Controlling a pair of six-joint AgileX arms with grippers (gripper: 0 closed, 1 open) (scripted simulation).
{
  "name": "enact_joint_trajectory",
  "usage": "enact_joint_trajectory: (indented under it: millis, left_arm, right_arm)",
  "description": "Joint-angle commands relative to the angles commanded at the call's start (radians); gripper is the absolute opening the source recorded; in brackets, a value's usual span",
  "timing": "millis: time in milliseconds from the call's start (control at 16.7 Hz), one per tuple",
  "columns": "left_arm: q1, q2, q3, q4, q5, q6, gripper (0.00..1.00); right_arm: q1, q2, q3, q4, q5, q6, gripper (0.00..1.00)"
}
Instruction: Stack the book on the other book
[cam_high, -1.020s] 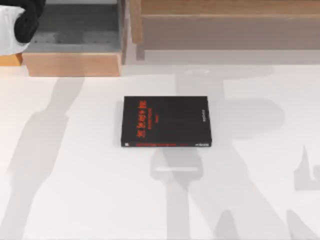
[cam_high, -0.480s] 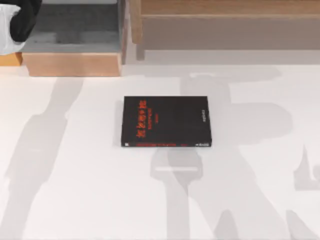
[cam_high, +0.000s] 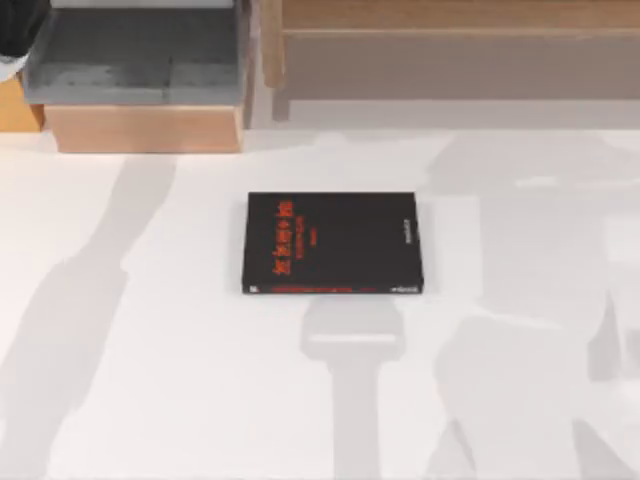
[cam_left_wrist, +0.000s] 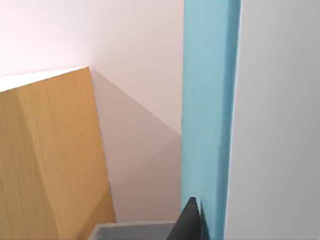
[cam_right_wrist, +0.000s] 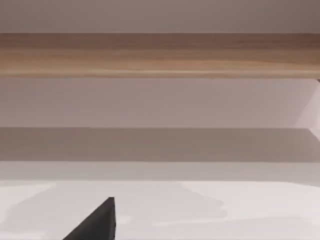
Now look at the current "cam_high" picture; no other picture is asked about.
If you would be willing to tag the black book with red lettering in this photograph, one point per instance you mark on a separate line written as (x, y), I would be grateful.
(340, 245)

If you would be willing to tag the pale wooden drawer front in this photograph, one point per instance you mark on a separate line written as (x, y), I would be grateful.
(142, 127)

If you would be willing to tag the pulled-out drawer with grey inside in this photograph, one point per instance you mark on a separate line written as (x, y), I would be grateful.
(135, 55)

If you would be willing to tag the orange wooden cupboard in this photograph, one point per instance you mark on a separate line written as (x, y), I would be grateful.
(17, 105)

